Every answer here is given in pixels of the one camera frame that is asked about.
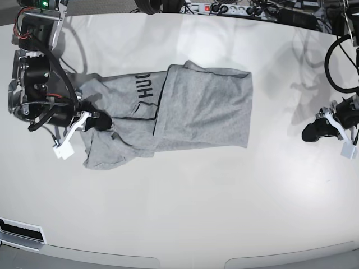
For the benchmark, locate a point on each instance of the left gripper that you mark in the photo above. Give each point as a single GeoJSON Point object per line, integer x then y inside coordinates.
{"type": "Point", "coordinates": [345, 113]}

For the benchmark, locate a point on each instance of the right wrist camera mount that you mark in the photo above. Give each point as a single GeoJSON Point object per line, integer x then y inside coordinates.
{"type": "Point", "coordinates": [63, 148]}

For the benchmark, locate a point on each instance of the grey t-shirt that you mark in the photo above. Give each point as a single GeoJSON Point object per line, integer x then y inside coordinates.
{"type": "Point", "coordinates": [185, 107]}

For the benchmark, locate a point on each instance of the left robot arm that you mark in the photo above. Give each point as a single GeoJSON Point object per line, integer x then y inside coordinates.
{"type": "Point", "coordinates": [340, 67]}

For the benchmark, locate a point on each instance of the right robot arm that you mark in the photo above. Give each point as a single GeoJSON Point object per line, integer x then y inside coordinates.
{"type": "Point", "coordinates": [40, 91]}

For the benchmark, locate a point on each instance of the black power adapter box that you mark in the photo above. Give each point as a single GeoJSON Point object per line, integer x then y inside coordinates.
{"type": "Point", "coordinates": [297, 19]}

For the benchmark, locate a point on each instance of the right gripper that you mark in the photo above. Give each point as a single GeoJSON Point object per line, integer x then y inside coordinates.
{"type": "Point", "coordinates": [65, 116]}

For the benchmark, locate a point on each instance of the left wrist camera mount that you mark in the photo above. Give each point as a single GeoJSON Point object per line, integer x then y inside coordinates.
{"type": "Point", "coordinates": [348, 137]}

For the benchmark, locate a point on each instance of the white power strip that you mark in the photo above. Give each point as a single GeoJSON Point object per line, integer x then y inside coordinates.
{"type": "Point", "coordinates": [215, 8]}

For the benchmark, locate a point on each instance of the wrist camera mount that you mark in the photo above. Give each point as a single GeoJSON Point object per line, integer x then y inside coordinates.
{"type": "Point", "coordinates": [348, 137]}
{"type": "Point", "coordinates": [63, 148]}

